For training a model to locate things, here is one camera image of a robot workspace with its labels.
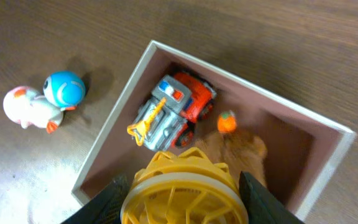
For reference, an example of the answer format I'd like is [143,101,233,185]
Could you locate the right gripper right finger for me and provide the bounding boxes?
[239,171,304,224]

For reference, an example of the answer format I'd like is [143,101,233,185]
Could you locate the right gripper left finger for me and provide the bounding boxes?
[62,174,130,224]

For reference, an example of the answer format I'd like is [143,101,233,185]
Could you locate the brown plush bear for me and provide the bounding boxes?
[195,111,267,187]

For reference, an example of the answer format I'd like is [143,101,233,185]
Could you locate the yellow round plastic toy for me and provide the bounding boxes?
[120,147,249,224]

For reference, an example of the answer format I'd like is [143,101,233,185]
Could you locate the grey red toy truck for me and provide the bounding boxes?
[127,71,217,151]

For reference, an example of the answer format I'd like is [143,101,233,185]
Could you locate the pink white duck toy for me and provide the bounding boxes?
[3,86,63,134]

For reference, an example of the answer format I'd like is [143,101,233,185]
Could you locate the white cardboard box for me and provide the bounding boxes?
[71,40,356,220]

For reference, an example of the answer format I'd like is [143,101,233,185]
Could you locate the blue ball toy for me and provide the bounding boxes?
[43,71,86,111]

